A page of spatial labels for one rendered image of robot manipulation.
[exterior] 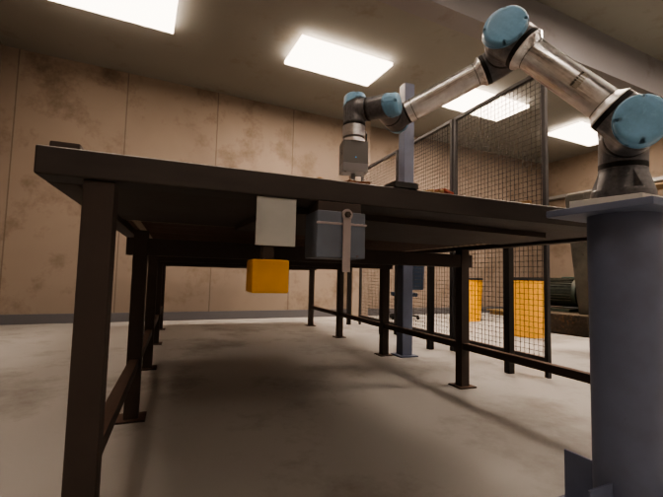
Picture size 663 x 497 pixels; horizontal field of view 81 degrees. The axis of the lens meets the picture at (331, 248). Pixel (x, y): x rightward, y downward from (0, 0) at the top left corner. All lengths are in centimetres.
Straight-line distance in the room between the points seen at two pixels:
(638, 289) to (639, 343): 14
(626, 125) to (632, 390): 65
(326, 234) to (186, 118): 543
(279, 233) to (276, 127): 566
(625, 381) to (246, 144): 576
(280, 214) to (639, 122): 88
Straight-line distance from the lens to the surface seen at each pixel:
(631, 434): 132
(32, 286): 601
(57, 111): 631
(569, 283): 615
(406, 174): 354
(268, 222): 97
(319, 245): 97
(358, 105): 136
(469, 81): 143
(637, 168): 133
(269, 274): 94
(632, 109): 121
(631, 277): 126
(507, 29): 129
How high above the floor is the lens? 66
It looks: 4 degrees up
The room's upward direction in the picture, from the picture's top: 1 degrees clockwise
